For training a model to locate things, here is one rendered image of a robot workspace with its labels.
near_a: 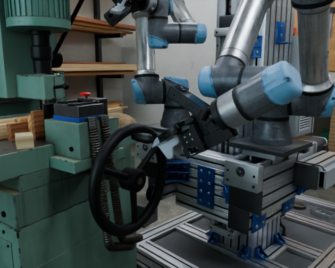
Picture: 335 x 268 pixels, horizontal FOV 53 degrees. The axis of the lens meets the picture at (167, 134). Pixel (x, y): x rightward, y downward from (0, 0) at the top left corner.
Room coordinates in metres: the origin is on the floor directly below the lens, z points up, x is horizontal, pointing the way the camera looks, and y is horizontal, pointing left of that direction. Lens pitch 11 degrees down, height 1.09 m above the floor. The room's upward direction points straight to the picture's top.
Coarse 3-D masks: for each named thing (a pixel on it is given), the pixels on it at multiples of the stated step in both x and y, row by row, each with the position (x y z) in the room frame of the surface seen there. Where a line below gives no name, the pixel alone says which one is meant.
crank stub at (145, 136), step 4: (132, 136) 0.80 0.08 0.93; (136, 136) 0.79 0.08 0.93; (140, 136) 0.78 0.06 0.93; (144, 136) 0.78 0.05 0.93; (148, 136) 0.77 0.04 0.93; (152, 136) 0.78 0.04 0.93; (136, 140) 0.79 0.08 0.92; (140, 140) 0.78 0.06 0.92; (144, 140) 0.77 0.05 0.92; (148, 140) 0.77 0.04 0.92; (152, 140) 0.78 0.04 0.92
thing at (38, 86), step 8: (16, 80) 1.03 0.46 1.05; (24, 80) 1.01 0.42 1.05; (32, 80) 0.98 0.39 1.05; (40, 80) 0.96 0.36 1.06; (48, 80) 0.97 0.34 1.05; (56, 80) 0.99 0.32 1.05; (24, 88) 1.01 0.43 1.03; (32, 88) 0.99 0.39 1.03; (40, 88) 0.96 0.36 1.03; (48, 88) 0.97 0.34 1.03; (24, 96) 1.01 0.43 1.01; (32, 96) 0.99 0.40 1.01; (40, 96) 0.97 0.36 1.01; (48, 96) 0.96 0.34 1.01; (56, 96) 0.99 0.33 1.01
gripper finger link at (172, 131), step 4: (176, 124) 0.71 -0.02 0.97; (180, 124) 0.72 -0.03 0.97; (184, 124) 0.72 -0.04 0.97; (172, 128) 0.71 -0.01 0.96; (176, 128) 0.71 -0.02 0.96; (164, 132) 0.72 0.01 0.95; (168, 132) 0.72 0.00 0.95; (172, 132) 0.71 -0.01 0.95; (176, 132) 0.71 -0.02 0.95; (160, 136) 0.74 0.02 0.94; (164, 136) 0.73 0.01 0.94; (168, 136) 0.73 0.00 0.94; (160, 140) 0.75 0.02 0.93
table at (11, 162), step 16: (0, 144) 0.83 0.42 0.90; (48, 144) 0.83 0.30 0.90; (128, 144) 1.07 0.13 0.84; (0, 160) 0.72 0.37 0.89; (16, 160) 0.75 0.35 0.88; (32, 160) 0.78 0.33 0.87; (48, 160) 0.82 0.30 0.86; (64, 160) 0.79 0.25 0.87; (80, 160) 0.79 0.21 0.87; (0, 176) 0.71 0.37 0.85; (16, 176) 0.75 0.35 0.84
